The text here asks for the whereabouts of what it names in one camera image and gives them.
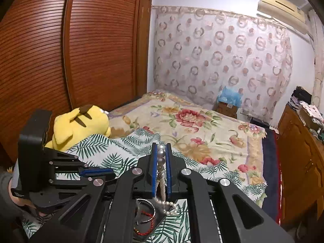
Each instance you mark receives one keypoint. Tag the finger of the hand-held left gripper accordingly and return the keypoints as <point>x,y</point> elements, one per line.
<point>73,163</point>
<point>88,175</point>

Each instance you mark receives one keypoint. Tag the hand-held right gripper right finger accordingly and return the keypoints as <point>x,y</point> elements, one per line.
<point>169,172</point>

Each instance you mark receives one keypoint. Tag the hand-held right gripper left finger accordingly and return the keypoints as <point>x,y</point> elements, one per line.
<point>153,172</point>

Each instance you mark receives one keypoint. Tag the silver bangle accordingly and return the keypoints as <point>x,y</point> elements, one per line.
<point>141,207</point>

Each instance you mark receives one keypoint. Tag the person's left forearm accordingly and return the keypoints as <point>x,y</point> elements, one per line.
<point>7,207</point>

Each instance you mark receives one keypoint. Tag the person's left hand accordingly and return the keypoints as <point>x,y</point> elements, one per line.
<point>14,193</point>

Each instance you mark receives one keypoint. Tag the yellow plush toy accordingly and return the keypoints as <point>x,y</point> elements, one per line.
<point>76,129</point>

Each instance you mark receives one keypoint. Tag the leaf print tablecloth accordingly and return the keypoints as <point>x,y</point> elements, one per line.
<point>119,154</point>

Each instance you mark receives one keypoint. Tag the floral blanket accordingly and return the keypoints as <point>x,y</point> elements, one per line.
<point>202,131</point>

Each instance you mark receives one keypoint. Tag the brown cardboard box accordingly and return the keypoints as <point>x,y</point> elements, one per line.
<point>226,110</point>

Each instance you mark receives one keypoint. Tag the blue plastic bag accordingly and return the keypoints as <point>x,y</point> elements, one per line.
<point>229,96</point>

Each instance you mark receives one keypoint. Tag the dark blue bed sheet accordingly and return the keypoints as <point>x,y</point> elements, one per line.
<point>270,172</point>

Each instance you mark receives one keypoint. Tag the wooden louvered wardrobe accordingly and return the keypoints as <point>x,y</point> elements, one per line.
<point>76,55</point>

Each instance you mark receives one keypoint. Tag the wooden sideboard cabinet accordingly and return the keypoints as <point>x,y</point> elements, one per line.
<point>298,157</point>

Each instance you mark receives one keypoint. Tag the stack of dark clothes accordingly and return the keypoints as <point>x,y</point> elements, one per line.
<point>301,95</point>

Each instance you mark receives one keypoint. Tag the floral print flat box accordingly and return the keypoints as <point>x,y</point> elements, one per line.
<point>311,114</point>

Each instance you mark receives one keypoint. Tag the beige side curtain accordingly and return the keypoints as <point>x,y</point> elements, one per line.
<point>318,68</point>

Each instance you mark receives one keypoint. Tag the cream air conditioner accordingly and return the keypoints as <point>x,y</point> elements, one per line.
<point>281,7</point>

